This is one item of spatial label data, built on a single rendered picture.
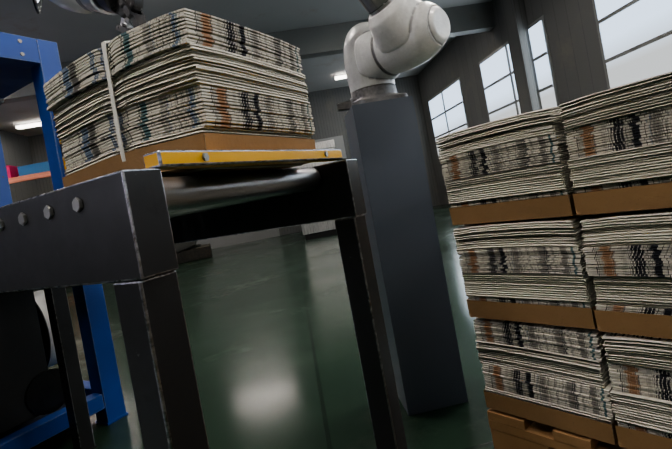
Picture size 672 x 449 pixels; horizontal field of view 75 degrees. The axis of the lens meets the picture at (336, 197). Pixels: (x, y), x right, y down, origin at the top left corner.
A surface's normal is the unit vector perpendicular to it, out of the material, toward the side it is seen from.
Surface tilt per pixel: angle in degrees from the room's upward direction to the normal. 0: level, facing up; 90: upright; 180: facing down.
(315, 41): 90
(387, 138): 90
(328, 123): 90
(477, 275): 90
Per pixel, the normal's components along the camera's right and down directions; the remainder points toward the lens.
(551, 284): -0.75, 0.14
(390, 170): 0.11, -0.01
